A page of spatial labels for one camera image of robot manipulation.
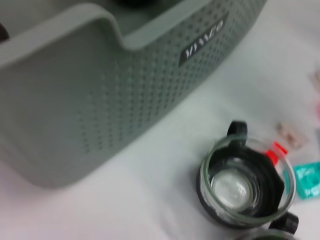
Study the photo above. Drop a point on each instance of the glass teacup black sleeve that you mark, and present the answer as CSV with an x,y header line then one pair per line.
x,y
287,222
250,160

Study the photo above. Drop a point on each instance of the grey-green perforated storage bin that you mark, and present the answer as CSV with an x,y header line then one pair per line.
x,y
75,100

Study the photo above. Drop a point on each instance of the small red square block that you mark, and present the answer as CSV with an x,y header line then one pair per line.
x,y
280,147

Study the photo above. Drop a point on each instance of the clear white plastic block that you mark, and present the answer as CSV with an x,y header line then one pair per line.
x,y
292,135

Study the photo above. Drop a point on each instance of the teal square flat block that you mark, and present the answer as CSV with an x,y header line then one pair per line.
x,y
308,180

